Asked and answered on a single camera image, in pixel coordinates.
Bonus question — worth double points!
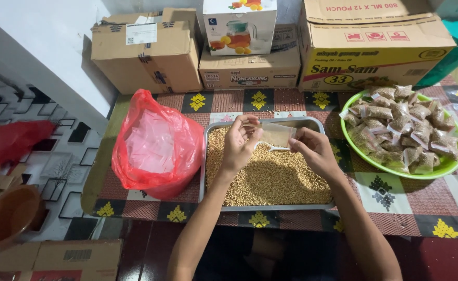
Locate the heap of coriander seeds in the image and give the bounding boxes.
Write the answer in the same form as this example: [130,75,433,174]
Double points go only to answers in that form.
[206,127,332,207]

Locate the flat brown cardboard box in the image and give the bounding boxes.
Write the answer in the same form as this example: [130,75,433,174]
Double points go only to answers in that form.
[199,46,302,91]

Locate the pile of filled seed pouches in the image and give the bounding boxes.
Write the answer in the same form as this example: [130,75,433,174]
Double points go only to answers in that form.
[338,85,458,175]

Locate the brown plastic bowl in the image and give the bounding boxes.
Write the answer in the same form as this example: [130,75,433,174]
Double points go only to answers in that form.
[0,184,42,255]

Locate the person's dark shorts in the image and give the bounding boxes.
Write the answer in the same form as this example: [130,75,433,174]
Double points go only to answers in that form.
[193,226,341,281]

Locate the teal plastic container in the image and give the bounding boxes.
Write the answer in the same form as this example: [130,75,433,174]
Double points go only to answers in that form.
[413,20,458,91]

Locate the white plastic spoon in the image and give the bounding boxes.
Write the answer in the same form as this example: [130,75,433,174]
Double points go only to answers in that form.
[254,141,291,152]

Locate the small clear plastic pouch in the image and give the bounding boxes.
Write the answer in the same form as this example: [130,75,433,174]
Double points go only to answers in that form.
[245,121,297,149]

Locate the plain brown cardboard box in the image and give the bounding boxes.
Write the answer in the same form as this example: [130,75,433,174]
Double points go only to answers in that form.
[91,8,204,95]

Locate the rectangular metal tray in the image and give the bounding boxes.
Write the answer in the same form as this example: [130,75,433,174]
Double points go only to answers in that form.
[199,116,336,212]

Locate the brown carton with red print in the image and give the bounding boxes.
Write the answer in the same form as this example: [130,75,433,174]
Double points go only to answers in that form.
[0,239,123,281]

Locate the patterned plastic tablecloth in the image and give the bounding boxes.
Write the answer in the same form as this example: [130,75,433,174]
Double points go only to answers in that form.
[82,74,458,240]

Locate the white pitcher picture box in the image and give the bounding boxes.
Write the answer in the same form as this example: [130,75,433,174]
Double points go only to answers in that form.
[202,0,278,56]

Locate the grey printed cardboard box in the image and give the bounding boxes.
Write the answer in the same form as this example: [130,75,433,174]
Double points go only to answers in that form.
[271,23,298,53]

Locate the red bag of empty pouches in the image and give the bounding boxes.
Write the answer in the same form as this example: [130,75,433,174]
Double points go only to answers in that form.
[111,89,205,201]

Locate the person's left hand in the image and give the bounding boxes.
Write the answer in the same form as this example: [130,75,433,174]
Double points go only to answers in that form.
[220,114,264,175]

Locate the large yellow print carton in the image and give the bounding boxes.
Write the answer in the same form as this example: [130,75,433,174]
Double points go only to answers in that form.
[298,0,457,93]

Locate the person's right hand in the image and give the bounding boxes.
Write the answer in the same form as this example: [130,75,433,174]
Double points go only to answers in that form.
[289,127,345,181]

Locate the crumpled red plastic bag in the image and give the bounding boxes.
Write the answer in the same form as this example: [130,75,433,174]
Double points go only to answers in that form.
[0,120,57,171]

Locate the green plastic plate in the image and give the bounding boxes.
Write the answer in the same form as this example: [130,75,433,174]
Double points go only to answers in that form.
[340,89,458,180]

